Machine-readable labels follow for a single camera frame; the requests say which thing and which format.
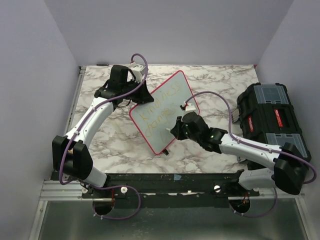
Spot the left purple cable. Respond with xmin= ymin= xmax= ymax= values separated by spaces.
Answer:
xmin=58 ymin=53 xmax=141 ymax=221

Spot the small black wall clip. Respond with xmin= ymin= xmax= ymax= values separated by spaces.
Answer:
xmin=96 ymin=63 xmax=109 ymax=67

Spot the purple cable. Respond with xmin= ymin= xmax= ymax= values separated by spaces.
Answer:
xmin=184 ymin=91 xmax=318 ymax=218
xmin=58 ymin=53 xmax=141 ymax=221

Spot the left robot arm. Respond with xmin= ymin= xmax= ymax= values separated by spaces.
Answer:
xmin=52 ymin=63 xmax=154 ymax=198

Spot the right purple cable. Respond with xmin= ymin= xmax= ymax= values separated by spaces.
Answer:
xmin=184 ymin=91 xmax=318 ymax=218

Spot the black plastic toolbox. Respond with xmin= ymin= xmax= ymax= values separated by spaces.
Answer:
xmin=231 ymin=83 xmax=312 ymax=162

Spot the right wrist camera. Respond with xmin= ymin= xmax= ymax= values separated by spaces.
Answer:
xmin=180 ymin=102 xmax=197 ymax=113

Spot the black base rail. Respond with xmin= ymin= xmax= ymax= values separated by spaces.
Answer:
xmin=81 ymin=170 xmax=259 ymax=209

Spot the pink framed whiteboard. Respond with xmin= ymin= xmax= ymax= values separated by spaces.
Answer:
xmin=129 ymin=70 xmax=193 ymax=155

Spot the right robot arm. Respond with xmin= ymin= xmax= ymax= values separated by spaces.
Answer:
xmin=169 ymin=112 xmax=311 ymax=196

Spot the aluminium frame profile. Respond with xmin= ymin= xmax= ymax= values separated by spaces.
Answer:
xmin=27 ymin=66 xmax=87 ymax=240

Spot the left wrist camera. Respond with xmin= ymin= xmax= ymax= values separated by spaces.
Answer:
xmin=129 ymin=62 xmax=148 ymax=83

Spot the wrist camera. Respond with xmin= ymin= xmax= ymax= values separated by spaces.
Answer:
xmin=129 ymin=62 xmax=148 ymax=83
xmin=180 ymin=102 xmax=197 ymax=113

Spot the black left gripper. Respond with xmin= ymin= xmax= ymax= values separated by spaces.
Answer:
xmin=121 ymin=78 xmax=154 ymax=105

